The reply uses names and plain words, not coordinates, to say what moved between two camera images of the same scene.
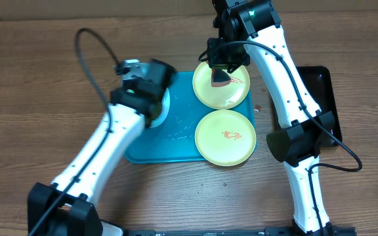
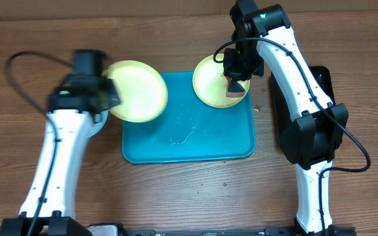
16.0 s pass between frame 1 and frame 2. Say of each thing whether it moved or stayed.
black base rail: stayed
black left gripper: moved
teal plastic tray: stayed
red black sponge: moved
